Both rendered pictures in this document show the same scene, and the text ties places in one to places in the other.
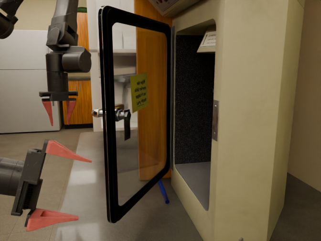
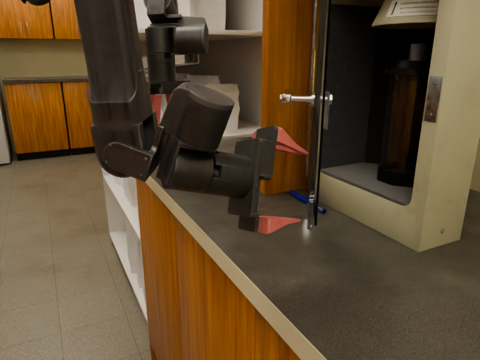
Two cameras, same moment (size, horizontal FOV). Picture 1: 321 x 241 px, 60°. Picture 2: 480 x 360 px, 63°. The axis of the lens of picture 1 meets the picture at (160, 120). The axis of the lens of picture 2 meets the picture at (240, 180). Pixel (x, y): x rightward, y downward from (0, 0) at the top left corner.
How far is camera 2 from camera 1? 0.36 m
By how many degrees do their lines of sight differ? 15
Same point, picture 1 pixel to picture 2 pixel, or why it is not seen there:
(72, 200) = (207, 221)
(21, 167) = (248, 160)
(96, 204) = not seen: hidden behind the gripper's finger
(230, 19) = not seen: outside the picture
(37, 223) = (275, 224)
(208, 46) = (404, 16)
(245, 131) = (461, 110)
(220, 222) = (428, 212)
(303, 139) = not seen: hidden behind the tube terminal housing
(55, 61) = (164, 38)
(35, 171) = (269, 163)
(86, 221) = (250, 239)
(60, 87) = (171, 75)
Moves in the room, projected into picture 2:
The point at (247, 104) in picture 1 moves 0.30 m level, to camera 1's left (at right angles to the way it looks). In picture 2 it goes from (466, 81) to (285, 84)
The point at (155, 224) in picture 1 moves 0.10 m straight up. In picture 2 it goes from (331, 233) to (334, 183)
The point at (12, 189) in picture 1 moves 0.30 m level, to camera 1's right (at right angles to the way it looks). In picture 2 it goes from (245, 186) to (445, 170)
